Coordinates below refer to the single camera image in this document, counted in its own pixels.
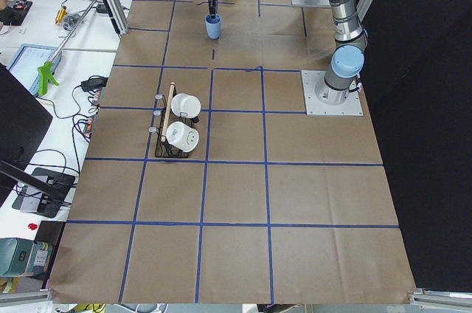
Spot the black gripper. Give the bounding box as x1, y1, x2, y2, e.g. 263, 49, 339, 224
208, 0, 218, 18

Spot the white mug upper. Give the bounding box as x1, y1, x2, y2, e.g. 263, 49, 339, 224
171, 93, 201, 118

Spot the white mug lower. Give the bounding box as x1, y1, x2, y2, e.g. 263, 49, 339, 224
166, 121, 199, 152

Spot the green device box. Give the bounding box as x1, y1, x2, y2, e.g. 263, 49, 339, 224
1, 238, 53, 278

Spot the black wire cup rack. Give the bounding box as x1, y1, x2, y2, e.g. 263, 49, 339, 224
149, 81, 201, 159

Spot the light blue plastic cup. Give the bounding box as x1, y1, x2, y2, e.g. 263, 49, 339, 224
205, 14, 222, 40

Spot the green grabber tool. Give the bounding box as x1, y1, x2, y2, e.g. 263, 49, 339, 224
38, 0, 98, 96

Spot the yellow handled screwdriver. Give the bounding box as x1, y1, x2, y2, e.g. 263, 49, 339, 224
55, 5, 67, 24

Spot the black power adapter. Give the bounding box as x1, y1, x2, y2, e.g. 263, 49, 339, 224
80, 75, 108, 92

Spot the black monitor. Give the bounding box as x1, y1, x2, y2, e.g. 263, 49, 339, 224
0, 63, 55, 207

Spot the white mug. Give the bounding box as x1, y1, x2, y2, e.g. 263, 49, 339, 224
166, 121, 199, 152
171, 93, 201, 118

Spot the blue framed tablet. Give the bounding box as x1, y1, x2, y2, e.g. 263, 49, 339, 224
7, 44, 62, 97

